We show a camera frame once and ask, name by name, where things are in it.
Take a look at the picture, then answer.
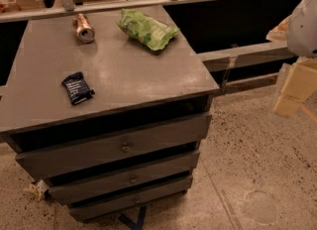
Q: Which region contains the copper soda can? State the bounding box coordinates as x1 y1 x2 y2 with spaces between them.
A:
72 14 95 44

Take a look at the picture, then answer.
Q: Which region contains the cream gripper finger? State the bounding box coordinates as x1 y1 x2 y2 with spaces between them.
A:
272 63 317 117
265 16 291 42

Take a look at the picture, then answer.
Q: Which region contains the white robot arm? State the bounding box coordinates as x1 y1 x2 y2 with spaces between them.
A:
266 0 317 117

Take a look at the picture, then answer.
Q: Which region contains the green rice chip bag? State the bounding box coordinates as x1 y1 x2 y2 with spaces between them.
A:
117 9 179 52

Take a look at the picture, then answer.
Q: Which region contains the middle grey drawer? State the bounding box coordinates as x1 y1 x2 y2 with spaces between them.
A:
50 150 199 205

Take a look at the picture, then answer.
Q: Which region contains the grey drawer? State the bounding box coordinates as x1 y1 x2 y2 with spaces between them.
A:
16 113 211 179
50 150 199 205
69 175 193 221

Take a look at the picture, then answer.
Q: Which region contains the grey drawer cabinet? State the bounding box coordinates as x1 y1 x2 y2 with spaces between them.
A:
0 11 217 209

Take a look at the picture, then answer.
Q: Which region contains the bottom grey drawer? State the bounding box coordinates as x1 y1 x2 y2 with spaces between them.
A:
69 175 193 221

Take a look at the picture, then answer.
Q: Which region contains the top grey drawer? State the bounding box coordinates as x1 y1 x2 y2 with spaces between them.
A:
16 113 211 179

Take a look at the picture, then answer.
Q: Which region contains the dark blue rxbar wrapper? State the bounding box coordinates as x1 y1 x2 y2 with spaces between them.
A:
61 71 95 105

